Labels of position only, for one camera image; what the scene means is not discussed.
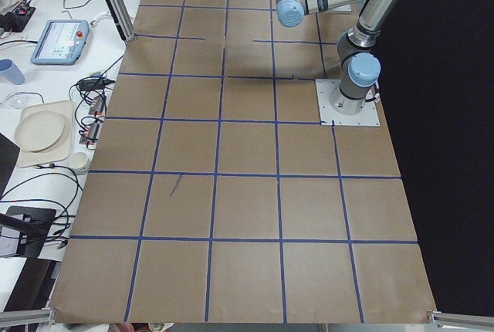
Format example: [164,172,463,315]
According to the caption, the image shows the white paper cup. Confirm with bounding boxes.
[69,152,91,174]

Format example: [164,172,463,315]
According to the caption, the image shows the beige tray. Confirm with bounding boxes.
[14,100,74,168]

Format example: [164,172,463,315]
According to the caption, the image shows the beige plate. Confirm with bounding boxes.
[14,110,65,151]

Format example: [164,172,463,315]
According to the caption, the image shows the near teach pendant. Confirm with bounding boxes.
[30,19,90,66]

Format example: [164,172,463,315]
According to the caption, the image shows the blue plastic cup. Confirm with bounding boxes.
[0,59,25,85]

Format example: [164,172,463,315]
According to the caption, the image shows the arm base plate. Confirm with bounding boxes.
[315,79,381,127]
[331,4,352,14]

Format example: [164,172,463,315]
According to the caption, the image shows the black camera stand base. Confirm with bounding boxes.
[1,205,56,259]

